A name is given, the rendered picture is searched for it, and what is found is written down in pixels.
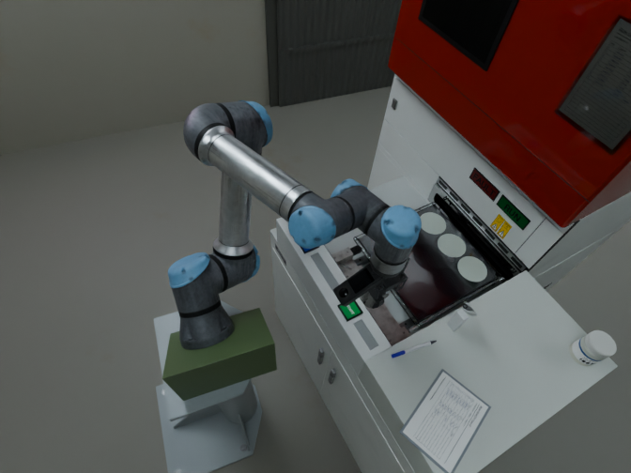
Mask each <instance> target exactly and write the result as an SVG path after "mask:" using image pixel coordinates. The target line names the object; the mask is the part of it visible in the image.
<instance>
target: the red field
mask: <svg viewBox="0 0 631 473"><path fill-rule="evenodd" d="M470 178H471V179H472V180H473V181H474V182H475V183H476V184H477V185H478V186H479V187H480V188H481V189H482V190H483V191H484V192H485V193H486V194H487V195H488V196H489V197H490V198H491V199H492V200H493V199H494V198H495V196H496V195H497V193H498V191H497V190H496V189H495V188H493V187H492V186H491V185H490V184H489V183H488V182H487V181H486V180H485V179H484V178H483V177H482V176H481V175H480V174H479V173H478V172H477V171H476V170H475V169H474V171H473V173H472V175H471V177H470Z"/></svg>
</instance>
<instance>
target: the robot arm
mask: <svg viewBox="0 0 631 473"><path fill-rule="evenodd" d="M272 134H273V127H272V122H271V119H270V117H269V115H268V113H267V111H266V109H265V108H264V107H263V106H262V105H260V104H259V103H257V102H254V101H245V100H239V101H233V102H219V103H205V104H201V105H199V106H197V107H195V108H194V109H193V110H192V111H191V112H190V113H189V114H188V116H187V118H186V120H185V123H184V127H183V136H184V140H185V143H186V145H187V147H188V148H189V150H190V151H191V152H192V154H193V155H194V156H195V157H196V158H197V159H199V160H200V161H201V162H203V163H204V164H205V165H207V166H215V167H217V168H218V169H219V170H220V171H222V172H221V199H220V224H219V237H218V238H216V239H215V240H214V242H213V253H211V254H209V255H208V254H207V253H205V252H198V253H194V254H192V255H188V256H186V257H184V258H181V259H179V260H178V261H176V262H175V263H174V264H173V265H171V266H170V268H169V269H168V277H169V281H170V282H169V284H170V286H171V288H172V291H173V294H174V298H175V301H176V305H177V309H178V313H179V316H180V329H179V340H180V343H181V346H182V347H183V348H185V349H190V350H194V349H202V348H206V347H209V346H212V345H214V344H217V343H220V342H222V341H223V340H225V339H226V338H228V337H229V336H230V335H231V334H232V333H233V332H234V325H233V322H232V320H231V318H230V317H229V315H228V314H227V312H226V311H225V309H224V308H223V306H222V303H221V301H220V297H219V294H220V293H221V292H224V291H225V290H227V289H230V288H232V287H234V286H236V285H238V284H240V283H242V282H247V281H248V280H250V279H251V278H252V277H253V276H254V275H255V274H256V273H257V271H258V269H259V267H260V257H259V255H257V253H258V250H257V249H256V247H255V246H254V244H253V242H252V241H251V240H250V239H249V233H250V220H251V209H252V197H253V196H254V197H255V198H257V199H258V200H259V201H261V202H262V203H263V204H265V205H266V206H268V207H269V208H270V209H271V210H273V211H274V212H275V213H277V214H278V215H279V216H281V217H282V218H283V219H285V220H286V221H287V222H288V229H289V233H290V235H291V236H292V237H293V238H294V241H295V242H296V243H297V244H298V245H299V246H301V247H303V248H305V249H312V248H315V247H319V246H321V245H325V244H327V243H329V242H331V241H332V240H333V239H335V238H337V237H339V236H341V235H343V234H345V233H348V232H350V231H352V230H354V229H356V228H358V229H360V230H361V231H362V232H363V233H365V234H366V235H367V236H368V237H370V238H372V239H373V240H374V241H375V245H374V249H373V251H372V254H371V259H370V264H368V265H367V266H365V267H364V268H362V269H361V270H359V271H358V272H357V273H355V274H354V275H352V276H351V277H350V278H348V279H347V280H345V281H344V282H342V283H341V284H339V285H338V286H337V287H335V288H334V289H333V292H334V294H335V295H336V296H337V298H338V300H339V301H340V303H341V305H342V306H345V307H346V306H347V305H349V304H350V303H352V302H353V301H355V300H356V299H357V298H359V297H361V298H362V303H363V304H364V306H366V307H368V308H370V309H375V308H377V307H379V306H381V305H383V304H384V298H386V297H387V296H388V295H389V294H386V292H388V291H390V290H392V289H394V288H395V287H396V288H395V290H394V291H395V292H396V291H398V290H400V289H402V288H403V287H404V285H405V283H406V281H407V279H408V276H407V275H406V274H405V272H404V271H405V269H406V267H407V265H408V262H409V259H410V258H409V255H410V252H411V250H412V248H413V246H414V245H415V244H416V242H417V240H418V237H419V233H420V231H421V227H422V221H421V218H420V216H419V215H418V213H417V212H416V211H415V210H414V209H412V208H411V207H406V206H402V205H398V206H388V205H387V204H386V203H384V202H383V201H382V200H381V199H379V198H378V197H377V196H375V195H374V194H373V193H372V192H370V191H369V190H368V189H367V188H366V187H365V186H363V185H361V184H360V183H358V182H357V181H355V180H354V179H346V180H344V181H343V182H342V183H341V184H339V185H338V186H337V187H336V188H335V189H334V191H333V192H332V194H331V198H329V199H326V200H325V199H323V198H321V197H320V196H318V195H317V194H315V193H314V192H313V191H311V190H309V189H308V188H307V187H305V186H304V185H302V184H301V183H300V182H299V181H297V180H296V179H295V178H293V177H292V176H290V175H288V174H287V173H285V172H284V171H282V170H281V169H280V168H278V167H277V166H275V165H274V164H272V163H271V162H269V161H268V160H266V159H265V158H263V157H262V156H261V153H262V147H263V146H266V145H267V144H268V143H269V142H270V141H271V138H272ZM400 283H403V284H402V285H401V286H399V285H400ZM398 286H399V287H398ZM369 293H370V294H369Z"/></svg>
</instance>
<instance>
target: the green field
mask: <svg viewBox="0 0 631 473"><path fill-rule="evenodd" d="M498 206H499V207H500V208H501V209H502V210H503V211H504V212H505V213H507V214H508V215H509V216H510V217H511V218H512V219H513V220H514V221H515V222H516V223H517V224H518V225H519V226H520V227H521V228H522V229H523V228H524V226H525V225H526V224H527V223H528V222H529V221H528V220H527V219H526V218H525V217H524V216H523V215H522V214H520V213H519V212H518V211H517V210H516V209H515V208H514V207H513V206H512V205H511V204H510V203H509V202H508V201H507V200H506V199H505V198H504V197H503V196H502V197H501V199H500V201H499V202H498Z"/></svg>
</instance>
